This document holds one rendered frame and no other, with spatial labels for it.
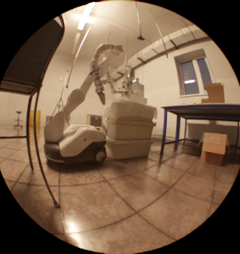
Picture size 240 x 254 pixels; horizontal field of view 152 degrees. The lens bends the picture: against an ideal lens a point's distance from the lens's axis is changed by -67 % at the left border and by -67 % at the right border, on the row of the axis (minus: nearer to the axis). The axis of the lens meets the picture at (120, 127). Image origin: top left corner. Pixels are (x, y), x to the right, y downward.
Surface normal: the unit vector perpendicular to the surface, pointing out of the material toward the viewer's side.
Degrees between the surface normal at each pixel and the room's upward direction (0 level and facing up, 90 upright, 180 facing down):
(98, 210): 0
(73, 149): 90
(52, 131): 90
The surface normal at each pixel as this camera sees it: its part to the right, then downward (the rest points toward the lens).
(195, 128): -0.84, -0.05
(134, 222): 0.07, -1.00
